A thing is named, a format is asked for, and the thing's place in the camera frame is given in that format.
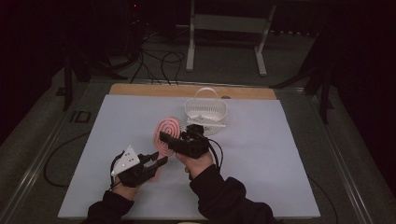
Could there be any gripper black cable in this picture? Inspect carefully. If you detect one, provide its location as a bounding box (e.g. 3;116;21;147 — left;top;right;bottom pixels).
43;132;125;191
204;136;339;224

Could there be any black floor cable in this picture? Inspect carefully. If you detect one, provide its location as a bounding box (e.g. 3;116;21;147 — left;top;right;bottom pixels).
130;36;163;86
160;50;187;86

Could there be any metal floor rail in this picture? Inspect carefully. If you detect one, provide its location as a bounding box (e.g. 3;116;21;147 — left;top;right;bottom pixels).
0;106;78;223
309;94;373;224

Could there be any light blue table mat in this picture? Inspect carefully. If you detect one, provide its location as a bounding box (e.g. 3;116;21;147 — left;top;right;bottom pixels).
57;93;321;220

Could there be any person's left hand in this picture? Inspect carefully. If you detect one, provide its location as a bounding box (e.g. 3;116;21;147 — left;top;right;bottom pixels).
111;175;143;201

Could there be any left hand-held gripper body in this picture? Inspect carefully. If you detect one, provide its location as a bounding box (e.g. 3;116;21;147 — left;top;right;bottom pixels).
110;145;157;189

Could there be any wooden table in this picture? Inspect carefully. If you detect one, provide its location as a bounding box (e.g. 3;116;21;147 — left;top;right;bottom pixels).
108;82;277;101

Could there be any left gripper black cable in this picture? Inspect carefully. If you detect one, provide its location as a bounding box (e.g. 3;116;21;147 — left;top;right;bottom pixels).
43;132;125;191

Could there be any pink hairbrush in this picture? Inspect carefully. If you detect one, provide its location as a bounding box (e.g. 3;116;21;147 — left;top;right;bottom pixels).
148;117;184;183

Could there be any white plastic basket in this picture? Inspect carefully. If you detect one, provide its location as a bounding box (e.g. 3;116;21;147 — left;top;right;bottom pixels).
184;87;228;136

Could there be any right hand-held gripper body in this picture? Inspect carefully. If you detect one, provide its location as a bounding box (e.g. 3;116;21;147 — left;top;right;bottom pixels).
167;115;227;160

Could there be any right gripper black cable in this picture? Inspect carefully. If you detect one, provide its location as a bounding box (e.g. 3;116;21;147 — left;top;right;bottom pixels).
204;136;339;224

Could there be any black tripod stand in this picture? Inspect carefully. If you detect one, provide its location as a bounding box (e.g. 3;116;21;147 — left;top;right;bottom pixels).
269;31;334;125
61;50;129;112

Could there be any white metal stand frame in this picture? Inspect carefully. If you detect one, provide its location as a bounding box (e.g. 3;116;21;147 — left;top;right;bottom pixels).
185;0;277;77

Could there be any person's right hand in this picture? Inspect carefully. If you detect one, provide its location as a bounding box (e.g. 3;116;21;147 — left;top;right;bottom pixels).
175;150;217;180

